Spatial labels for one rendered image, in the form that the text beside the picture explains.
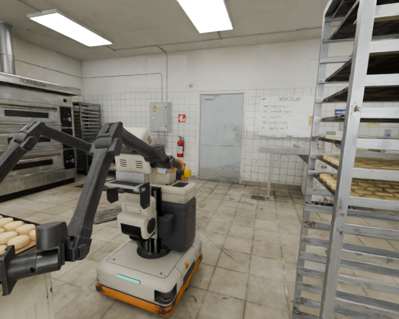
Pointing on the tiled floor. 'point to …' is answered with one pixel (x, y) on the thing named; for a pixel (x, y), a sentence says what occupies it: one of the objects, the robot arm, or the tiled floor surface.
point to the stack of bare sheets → (107, 215)
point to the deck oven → (5, 103)
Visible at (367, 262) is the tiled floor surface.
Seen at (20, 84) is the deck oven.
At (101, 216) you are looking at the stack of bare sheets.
